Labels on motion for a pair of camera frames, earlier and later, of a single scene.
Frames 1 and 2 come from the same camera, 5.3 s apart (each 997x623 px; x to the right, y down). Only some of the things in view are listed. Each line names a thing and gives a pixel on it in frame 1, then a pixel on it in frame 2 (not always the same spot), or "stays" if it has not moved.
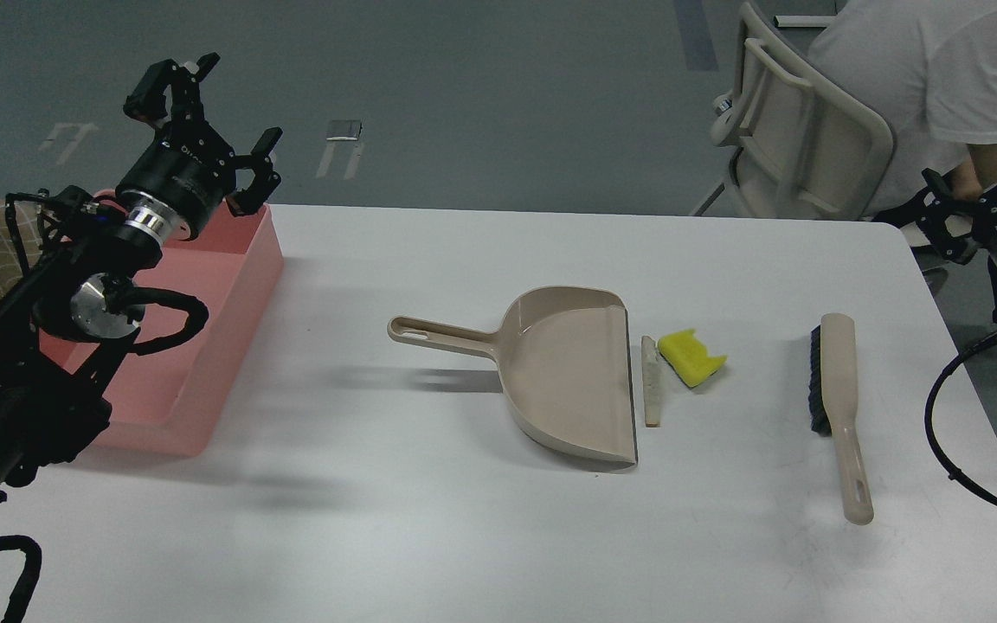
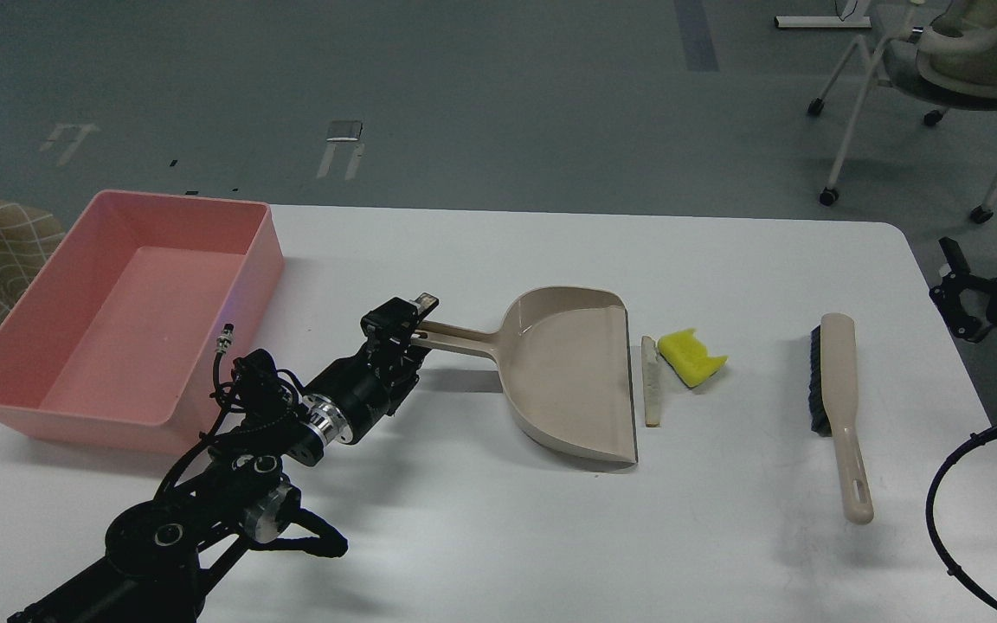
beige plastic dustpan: (563, 357) stays
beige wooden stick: (651, 375) stays
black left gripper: (177, 185) to (369, 388)
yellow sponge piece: (689, 356) stays
